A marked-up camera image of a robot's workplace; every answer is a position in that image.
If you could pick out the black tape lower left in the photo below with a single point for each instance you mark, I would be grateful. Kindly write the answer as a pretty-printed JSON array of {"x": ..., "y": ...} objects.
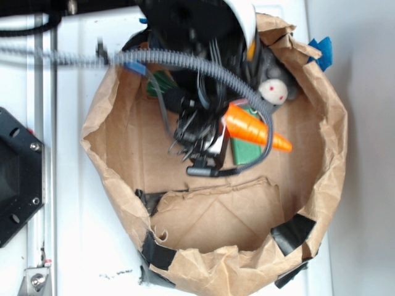
[{"x": 155, "y": 254}]

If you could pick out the orange toy carrot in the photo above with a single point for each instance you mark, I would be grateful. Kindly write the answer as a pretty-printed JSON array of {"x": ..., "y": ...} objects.
[{"x": 244, "y": 126}]

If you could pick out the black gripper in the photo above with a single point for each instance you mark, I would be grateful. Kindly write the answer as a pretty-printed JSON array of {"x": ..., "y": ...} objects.
[{"x": 200, "y": 135}]

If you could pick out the white plastic tray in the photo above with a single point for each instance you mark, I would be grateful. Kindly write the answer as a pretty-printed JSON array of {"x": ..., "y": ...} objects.
[{"x": 95, "y": 256}]

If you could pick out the brown paper bag bin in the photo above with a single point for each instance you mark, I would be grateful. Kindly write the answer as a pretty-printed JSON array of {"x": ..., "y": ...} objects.
[{"x": 220, "y": 227}]

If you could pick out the grey plush donkey toy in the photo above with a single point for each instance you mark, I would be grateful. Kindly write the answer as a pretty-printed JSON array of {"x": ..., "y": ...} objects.
[{"x": 277, "y": 84}]

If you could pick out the blue tape piece right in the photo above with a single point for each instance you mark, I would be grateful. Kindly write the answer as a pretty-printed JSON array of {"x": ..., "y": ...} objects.
[{"x": 326, "y": 49}]

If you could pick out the aluminium extrusion rail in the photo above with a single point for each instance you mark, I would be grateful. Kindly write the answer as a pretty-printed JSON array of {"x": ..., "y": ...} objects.
[{"x": 41, "y": 119}]

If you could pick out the black tape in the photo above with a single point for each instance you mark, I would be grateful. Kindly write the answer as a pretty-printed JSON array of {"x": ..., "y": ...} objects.
[
  {"x": 293, "y": 233},
  {"x": 155, "y": 254}
]

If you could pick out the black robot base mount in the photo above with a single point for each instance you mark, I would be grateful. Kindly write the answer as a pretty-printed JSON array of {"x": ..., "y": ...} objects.
[{"x": 21, "y": 176}]

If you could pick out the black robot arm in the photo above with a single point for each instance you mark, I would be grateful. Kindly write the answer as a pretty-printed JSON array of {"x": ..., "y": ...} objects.
[{"x": 199, "y": 57}]

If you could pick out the black tape lower right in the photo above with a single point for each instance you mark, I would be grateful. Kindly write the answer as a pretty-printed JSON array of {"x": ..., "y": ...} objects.
[{"x": 293, "y": 233}]

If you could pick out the metal corner bracket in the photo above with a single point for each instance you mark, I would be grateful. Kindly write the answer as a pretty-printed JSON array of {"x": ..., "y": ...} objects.
[{"x": 36, "y": 282}]

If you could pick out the green wooden block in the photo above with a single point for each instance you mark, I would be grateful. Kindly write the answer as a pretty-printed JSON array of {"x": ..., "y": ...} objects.
[{"x": 243, "y": 151}]

